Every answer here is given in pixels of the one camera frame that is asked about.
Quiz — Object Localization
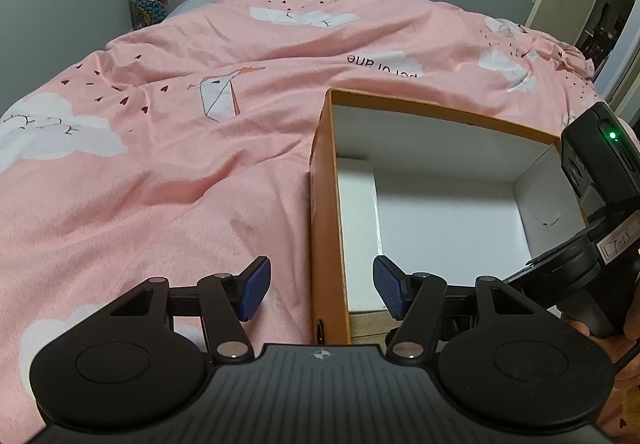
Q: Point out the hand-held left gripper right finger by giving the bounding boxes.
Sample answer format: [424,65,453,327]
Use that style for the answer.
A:
[372,254,538,361]

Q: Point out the orange cardboard box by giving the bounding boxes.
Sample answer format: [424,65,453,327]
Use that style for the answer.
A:
[309,87,591,347]

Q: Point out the pink printed duvet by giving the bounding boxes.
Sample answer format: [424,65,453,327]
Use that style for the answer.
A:
[0,0,640,444]

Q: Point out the person's right hand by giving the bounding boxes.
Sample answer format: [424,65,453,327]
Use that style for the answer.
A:
[562,285,640,397]

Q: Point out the black braided cable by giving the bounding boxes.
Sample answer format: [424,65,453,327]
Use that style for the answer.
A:
[606,331,640,377]

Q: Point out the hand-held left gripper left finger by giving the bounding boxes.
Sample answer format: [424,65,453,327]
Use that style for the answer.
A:
[107,255,272,361]

